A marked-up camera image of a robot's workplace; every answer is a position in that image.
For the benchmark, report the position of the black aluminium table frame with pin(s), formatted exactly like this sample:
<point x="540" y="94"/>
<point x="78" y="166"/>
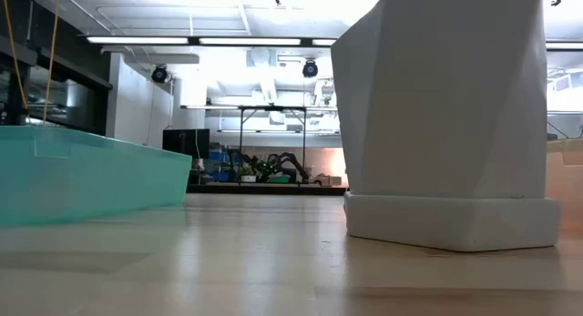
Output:
<point x="273" y="189"/>

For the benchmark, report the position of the small white box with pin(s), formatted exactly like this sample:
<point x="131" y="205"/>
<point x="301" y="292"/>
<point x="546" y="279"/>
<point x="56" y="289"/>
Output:
<point x="248" y="178"/>

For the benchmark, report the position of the white faceted plant pot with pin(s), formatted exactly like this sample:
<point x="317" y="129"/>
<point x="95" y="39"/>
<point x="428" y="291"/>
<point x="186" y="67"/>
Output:
<point x="446" y="125"/>

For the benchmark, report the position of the green translucent plastic tray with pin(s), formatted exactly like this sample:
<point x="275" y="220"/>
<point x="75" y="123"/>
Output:
<point x="91" y="184"/>

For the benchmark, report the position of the cardboard box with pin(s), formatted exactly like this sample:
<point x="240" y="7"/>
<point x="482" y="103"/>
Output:
<point x="328" y="180"/>

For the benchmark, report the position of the long ceiling light strip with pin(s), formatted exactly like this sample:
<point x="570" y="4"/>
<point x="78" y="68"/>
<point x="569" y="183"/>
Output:
<point x="323" y="42"/>
<point x="136" y="40"/>
<point x="250" y="41"/>
<point x="565" y="45"/>

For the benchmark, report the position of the orange translucent plastic tray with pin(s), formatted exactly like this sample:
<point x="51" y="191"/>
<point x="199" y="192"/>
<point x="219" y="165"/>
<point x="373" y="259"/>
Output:
<point x="567" y="188"/>

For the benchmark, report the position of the black monitor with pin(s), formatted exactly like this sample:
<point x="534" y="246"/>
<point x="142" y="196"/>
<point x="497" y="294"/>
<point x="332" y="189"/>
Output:
<point x="187" y="143"/>

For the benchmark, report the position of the small green box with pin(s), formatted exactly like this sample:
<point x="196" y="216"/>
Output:
<point x="280" y="179"/>

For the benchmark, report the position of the background black robot arm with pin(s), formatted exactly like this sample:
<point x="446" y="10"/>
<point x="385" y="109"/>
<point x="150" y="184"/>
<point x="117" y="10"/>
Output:
<point x="287" y="161"/>

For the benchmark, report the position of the black metal frame stand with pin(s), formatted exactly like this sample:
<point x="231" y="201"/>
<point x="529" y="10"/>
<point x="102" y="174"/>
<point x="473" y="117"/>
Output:
<point x="273" y="108"/>

